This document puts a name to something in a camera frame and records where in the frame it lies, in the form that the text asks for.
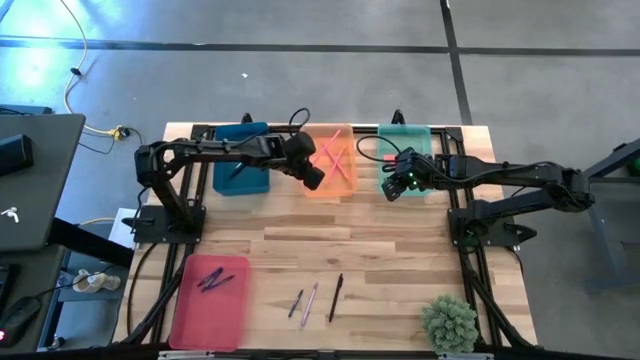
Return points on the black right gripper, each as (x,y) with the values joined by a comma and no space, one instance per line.
(417,170)

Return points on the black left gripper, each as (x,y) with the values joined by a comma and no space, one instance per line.
(300,146)

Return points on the red eraser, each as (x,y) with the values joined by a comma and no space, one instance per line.
(389,158)

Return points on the dark navy marker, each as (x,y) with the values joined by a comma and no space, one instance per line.
(295,303)

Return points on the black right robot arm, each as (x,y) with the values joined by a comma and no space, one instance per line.
(500,170)

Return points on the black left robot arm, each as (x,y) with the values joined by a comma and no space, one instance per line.
(215,148)

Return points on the orange translucent plastic bin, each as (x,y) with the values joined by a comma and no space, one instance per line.
(325,187)

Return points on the teal translucent plastic bin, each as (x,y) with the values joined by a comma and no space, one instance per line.
(420,135)

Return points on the blue plastic bin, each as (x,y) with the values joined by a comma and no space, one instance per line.
(250,182)

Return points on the black table clamp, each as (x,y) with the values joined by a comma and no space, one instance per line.
(398,117)
(245,119)

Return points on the black silver-tipped click pen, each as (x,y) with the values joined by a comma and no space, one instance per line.
(336,297)

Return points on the pink translucent pen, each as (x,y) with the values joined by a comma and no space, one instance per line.
(309,305)

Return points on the small green artificial plant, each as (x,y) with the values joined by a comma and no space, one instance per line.
(450,325)

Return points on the pink-red plastic bin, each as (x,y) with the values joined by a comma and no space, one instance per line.
(210,315)

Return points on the yellow power plug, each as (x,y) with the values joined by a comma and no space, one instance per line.
(119,132)

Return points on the dark metal cart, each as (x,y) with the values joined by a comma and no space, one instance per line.
(607,210)

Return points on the beige sandal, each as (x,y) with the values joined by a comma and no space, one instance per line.
(87,281)
(110,281)

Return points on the black side desk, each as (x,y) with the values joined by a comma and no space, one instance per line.
(45,175)

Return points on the black box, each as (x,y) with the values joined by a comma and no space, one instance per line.
(15,152)

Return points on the dark low desk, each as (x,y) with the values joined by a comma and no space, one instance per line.
(30,280)

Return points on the small white object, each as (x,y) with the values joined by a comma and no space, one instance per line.
(10,214)

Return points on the black computer mouse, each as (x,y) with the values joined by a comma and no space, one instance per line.
(17,317)

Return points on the black aluminium table frame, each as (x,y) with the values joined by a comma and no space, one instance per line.
(370,129)

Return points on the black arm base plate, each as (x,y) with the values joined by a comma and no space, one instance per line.
(150,230)
(500,236)

